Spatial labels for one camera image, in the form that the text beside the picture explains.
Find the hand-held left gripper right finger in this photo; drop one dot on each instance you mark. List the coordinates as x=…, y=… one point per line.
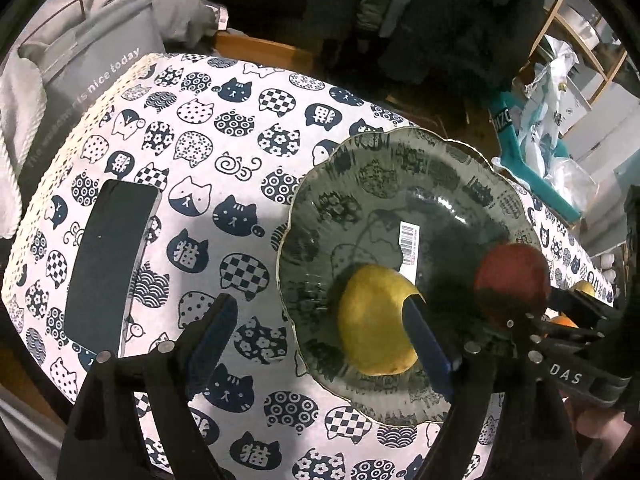
x=425, y=337

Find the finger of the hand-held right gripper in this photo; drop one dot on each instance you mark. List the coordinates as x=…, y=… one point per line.
x=557, y=342
x=575, y=303

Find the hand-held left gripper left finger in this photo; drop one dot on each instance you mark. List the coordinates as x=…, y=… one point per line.
x=212, y=330

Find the large yellow-green pear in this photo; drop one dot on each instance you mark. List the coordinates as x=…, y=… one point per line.
x=584, y=287

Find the orange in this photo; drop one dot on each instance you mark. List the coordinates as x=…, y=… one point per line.
x=564, y=321

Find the small yellow pear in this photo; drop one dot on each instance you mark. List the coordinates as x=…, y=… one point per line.
x=370, y=315

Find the red apple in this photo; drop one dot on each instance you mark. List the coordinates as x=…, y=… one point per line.
x=510, y=275

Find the scalloped glass plate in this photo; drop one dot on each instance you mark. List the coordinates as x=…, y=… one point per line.
x=380, y=200

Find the barcode sticker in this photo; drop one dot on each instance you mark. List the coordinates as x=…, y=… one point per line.
x=409, y=245

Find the clear plastic bag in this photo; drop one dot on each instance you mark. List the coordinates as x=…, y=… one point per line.
x=570, y=182

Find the black smartphone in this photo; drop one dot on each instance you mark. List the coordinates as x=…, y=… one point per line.
x=110, y=260

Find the cat print tablecloth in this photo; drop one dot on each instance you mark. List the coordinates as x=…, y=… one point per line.
x=210, y=160

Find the white patterned box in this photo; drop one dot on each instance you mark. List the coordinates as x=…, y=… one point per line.
x=600, y=130

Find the teal storage box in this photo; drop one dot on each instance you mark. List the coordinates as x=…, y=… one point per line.
x=506, y=127

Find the wooden stool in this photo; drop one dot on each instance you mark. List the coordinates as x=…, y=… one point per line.
x=260, y=50

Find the wooden shelf rack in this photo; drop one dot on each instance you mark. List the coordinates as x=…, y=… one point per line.
x=560, y=10

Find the grey fabric laundry bag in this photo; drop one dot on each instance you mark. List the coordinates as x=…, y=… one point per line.
x=85, y=60

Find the black coat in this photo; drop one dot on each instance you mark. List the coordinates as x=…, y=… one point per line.
x=475, y=20

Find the grey jacket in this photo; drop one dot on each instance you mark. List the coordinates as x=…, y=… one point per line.
x=185, y=5

